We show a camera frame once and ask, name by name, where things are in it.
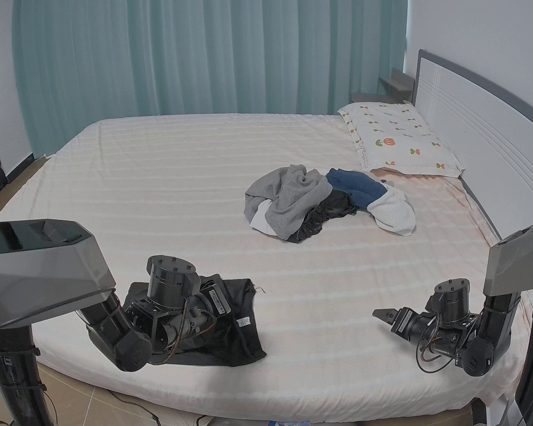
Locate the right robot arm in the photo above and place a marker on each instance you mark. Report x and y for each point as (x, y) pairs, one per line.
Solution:
(510, 264)

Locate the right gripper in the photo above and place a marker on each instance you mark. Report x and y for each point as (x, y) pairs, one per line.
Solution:
(411, 322)

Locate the bed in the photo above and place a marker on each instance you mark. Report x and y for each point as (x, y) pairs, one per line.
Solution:
(160, 193)

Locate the grey bedside table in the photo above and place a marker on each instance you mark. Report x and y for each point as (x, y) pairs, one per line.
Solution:
(397, 82)

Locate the white printed pillow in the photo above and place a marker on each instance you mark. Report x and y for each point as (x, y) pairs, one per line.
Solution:
(399, 138)

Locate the pile of clothes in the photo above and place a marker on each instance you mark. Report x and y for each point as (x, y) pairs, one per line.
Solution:
(288, 193)

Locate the black T-shirt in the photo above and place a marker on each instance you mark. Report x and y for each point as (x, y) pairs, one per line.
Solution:
(235, 326)

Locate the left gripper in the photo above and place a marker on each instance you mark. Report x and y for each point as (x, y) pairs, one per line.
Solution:
(213, 304)

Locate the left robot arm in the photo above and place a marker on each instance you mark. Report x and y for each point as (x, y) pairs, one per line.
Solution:
(49, 264)

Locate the blue-green curtain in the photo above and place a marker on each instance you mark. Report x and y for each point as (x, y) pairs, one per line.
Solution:
(204, 38)

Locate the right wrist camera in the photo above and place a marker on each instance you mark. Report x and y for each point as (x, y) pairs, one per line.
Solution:
(433, 303)

